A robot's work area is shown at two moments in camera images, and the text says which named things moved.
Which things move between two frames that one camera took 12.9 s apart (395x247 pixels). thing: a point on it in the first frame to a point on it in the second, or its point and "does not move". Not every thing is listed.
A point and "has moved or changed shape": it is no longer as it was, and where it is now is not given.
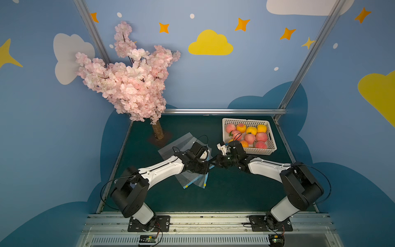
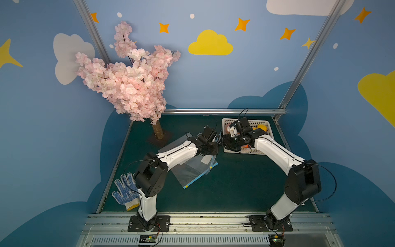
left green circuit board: [147, 239] does not move
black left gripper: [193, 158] to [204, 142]
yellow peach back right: [262, 128] does not move
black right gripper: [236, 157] to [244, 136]
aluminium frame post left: [91, 25] does not move
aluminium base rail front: [308, 229] does not move
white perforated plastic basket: [271, 146] does not move
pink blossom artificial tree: [135, 82] does not move
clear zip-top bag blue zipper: [187, 178] has moved or changed shape
